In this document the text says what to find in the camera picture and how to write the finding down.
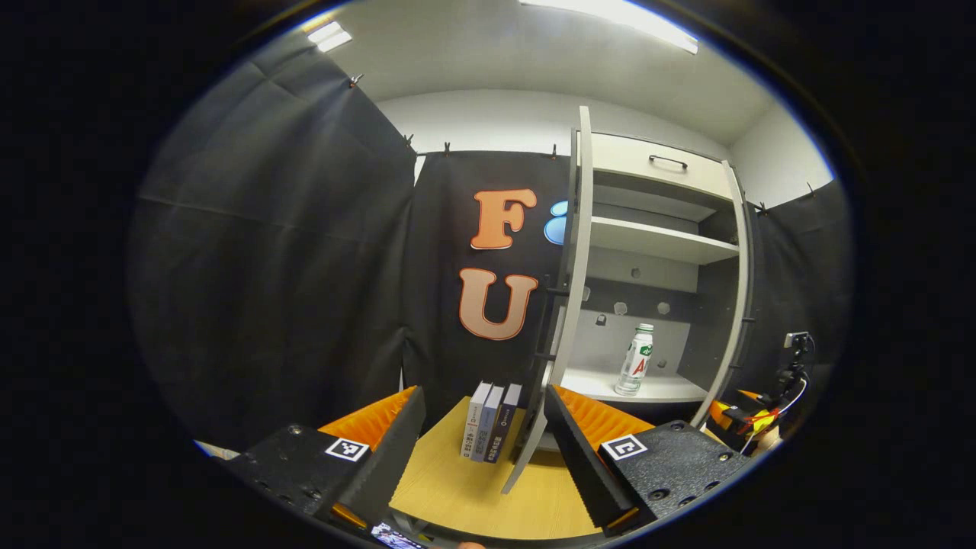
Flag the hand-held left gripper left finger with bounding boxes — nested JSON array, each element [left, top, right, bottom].
[[221, 385, 428, 531]]

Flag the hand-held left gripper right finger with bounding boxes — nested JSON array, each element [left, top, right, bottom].
[[543, 384, 754, 538]]

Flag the white bottle with green label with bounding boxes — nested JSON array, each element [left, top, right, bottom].
[[615, 323, 655, 397]]

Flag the dark navy book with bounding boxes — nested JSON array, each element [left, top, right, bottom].
[[484, 384, 524, 464]]

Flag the blue grey book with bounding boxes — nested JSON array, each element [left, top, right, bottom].
[[471, 385, 506, 463]]

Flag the white and grey cabinet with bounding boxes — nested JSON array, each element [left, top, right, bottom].
[[564, 131, 753, 429]]

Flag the white cabinet drawer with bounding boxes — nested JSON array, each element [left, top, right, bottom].
[[591, 133, 735, 201]]

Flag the ceiling light panel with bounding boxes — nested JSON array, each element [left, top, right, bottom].
[[307, 21, 354, 53]]

